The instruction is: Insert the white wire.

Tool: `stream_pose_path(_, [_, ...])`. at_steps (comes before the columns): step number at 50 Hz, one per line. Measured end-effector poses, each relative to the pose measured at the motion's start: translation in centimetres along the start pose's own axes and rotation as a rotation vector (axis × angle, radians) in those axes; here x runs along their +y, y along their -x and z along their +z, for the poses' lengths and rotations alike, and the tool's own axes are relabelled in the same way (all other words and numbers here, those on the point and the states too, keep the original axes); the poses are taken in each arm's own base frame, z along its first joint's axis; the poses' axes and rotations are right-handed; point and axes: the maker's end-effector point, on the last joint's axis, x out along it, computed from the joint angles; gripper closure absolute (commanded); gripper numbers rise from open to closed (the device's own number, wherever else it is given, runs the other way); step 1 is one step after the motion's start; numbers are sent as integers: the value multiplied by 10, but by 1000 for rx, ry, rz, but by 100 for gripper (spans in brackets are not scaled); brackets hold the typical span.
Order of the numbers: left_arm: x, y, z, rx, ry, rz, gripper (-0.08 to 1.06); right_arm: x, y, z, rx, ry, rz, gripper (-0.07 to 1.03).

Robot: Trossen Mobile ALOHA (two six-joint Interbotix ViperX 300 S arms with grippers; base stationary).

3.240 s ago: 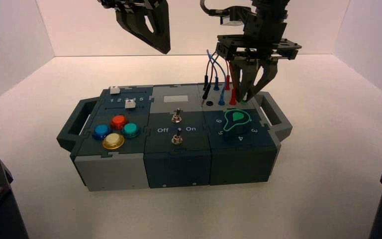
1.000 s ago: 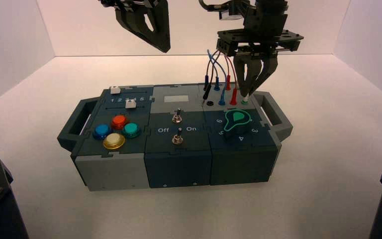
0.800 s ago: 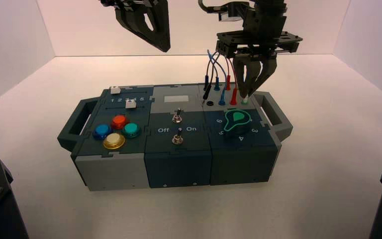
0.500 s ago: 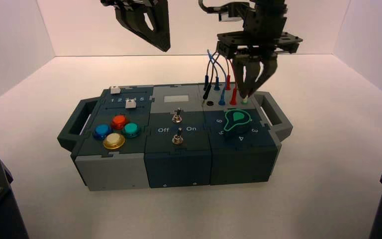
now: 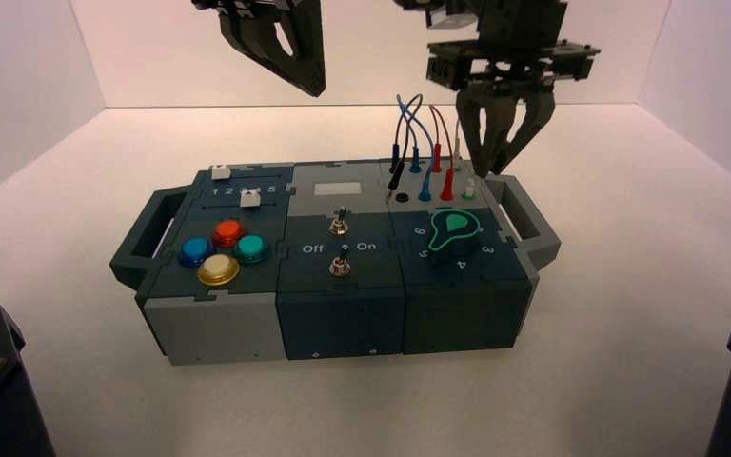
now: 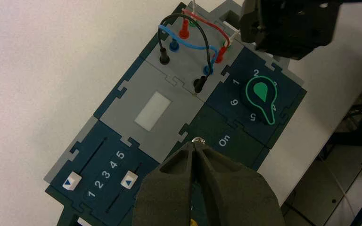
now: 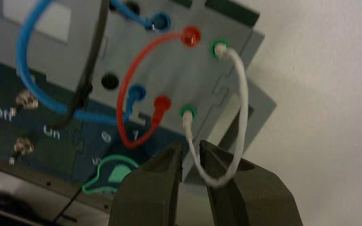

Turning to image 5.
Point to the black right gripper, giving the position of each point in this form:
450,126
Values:
517,50

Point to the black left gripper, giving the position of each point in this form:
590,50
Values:
246,3

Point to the green-rimmed rotary knob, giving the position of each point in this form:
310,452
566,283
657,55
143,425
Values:
454,233

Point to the small white slider knob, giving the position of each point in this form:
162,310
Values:
249,200
220,171

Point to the red push button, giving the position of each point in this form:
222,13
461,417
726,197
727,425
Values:
229,232

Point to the teal push button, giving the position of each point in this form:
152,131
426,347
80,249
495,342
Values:
252,249

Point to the blue push button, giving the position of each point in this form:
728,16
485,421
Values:
196,251

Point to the yellow push button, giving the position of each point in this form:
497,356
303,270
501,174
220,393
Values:
218,270

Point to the dark blue grey task box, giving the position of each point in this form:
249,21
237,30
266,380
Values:
334,315

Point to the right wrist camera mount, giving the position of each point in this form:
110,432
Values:
447,12

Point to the metal toggle switch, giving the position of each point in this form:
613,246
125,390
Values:
339,222
340,264

